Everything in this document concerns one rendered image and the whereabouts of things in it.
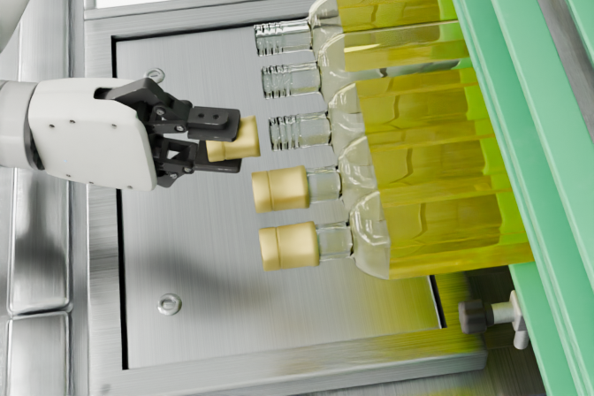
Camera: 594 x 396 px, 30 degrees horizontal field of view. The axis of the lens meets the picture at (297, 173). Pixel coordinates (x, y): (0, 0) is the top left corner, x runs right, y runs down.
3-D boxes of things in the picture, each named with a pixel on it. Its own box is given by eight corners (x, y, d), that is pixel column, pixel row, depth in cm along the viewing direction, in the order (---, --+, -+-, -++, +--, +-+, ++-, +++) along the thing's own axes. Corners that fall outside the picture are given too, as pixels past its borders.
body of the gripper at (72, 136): (31, 195, 97) (156, 206, 96) (2, 120, 89) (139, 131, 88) (53, 129, 102) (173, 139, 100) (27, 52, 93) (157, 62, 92)
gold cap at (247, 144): (256, 133, 96) (206, 139, 96) (254, 106, 93) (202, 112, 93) (261, 164, 94) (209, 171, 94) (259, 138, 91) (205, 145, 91)
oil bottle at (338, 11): (524, 10, 106) (304, 35, 105) (532, -35, 102) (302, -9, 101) (540, 51, 103) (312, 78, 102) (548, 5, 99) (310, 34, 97)
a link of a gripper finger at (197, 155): (166, 185, 97) (241, 191, 96) (161, 163, 94) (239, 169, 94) (173, 156, 99) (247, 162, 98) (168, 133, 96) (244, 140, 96)
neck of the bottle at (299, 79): (314, 76, 99) (261, 82, 99) (313, 53, 97) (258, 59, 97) (318, 101, 98) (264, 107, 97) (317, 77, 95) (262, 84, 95)
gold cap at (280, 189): (304, 182, 93) (252, 188, 93) (302, 156, 90) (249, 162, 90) (309, 217, 91) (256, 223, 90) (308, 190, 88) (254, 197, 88)
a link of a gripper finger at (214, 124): (156, 138, 92) (235, 144, 91) (150, 112, 89) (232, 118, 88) (163, 108, 94) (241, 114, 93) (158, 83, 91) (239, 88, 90)
